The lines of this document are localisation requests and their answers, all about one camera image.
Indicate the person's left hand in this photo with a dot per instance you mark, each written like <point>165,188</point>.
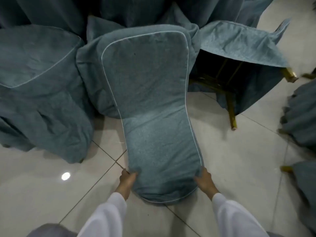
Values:
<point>126,181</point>

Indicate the person's right hand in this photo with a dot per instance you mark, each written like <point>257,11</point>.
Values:
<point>206,183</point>

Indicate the teal covered chair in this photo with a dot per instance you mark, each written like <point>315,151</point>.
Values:
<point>234,41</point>
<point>153,96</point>
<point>306,190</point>
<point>37,83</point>
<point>301,115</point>

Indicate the person's left forearm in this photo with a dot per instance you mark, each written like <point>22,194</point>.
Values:
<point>106,217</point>

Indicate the person's right forearm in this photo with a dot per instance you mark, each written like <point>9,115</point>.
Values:
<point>234,217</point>

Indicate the person's grey trousers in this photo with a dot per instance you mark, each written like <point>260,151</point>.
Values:
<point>49,230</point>

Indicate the teal tablecloth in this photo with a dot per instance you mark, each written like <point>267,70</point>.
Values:
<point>135,9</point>

